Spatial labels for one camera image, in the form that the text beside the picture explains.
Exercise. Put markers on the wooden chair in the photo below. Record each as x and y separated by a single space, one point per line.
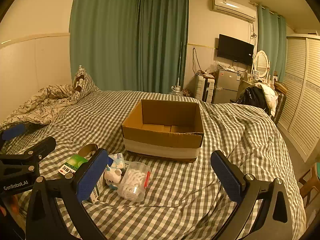
308 187

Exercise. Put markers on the white cloth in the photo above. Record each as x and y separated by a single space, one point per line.
270 97

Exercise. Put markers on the dark checked suitcase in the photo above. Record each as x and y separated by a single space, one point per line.
280 107

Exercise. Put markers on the white printed medicine box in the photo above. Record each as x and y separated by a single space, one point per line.
96 193

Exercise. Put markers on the checked pillow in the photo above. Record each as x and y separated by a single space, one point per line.
88 86

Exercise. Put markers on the white oval vanity mirror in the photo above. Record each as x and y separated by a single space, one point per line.
261 63

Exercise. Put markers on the blue and white tissue packet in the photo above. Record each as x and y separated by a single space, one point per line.
117 161

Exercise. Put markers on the cardboard box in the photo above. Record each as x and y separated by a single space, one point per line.
162 141

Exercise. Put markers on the wide green curtain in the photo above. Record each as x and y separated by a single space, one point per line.
102 42

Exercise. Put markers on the grey checked bed cover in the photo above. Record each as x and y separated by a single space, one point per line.
175 207

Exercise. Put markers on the silver fridge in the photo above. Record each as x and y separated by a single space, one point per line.
225 86

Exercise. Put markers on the cream patterned quilt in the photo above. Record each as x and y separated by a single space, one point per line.
45 102

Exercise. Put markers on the narrow green curtain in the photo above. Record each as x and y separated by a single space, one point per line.
271 47

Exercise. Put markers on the cream dressing table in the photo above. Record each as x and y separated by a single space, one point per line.
247 81

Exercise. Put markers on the white mop pole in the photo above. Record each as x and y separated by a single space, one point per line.
178 67

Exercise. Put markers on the clear jar of cotton swabs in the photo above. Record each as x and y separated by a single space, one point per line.
132 181

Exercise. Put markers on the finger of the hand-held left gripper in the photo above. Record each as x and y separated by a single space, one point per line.
37 148
13 131

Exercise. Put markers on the cardboard tape roll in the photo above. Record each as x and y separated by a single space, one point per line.
83 151

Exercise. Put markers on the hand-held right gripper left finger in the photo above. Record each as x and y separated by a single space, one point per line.
92 176

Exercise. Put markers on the white louvred wardrobe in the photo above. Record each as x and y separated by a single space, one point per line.
300 92

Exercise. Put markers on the black wall television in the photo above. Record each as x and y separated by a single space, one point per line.
235 50

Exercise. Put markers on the white ribbed suitcase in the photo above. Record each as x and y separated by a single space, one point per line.
203 90

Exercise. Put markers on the white air conditioner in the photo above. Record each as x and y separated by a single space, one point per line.
233 8

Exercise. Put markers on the green and white medicine box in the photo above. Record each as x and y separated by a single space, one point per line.
72 165

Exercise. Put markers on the small white toy figure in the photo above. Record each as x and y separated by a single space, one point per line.
112 178

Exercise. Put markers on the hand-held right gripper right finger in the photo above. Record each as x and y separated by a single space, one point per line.
226 176

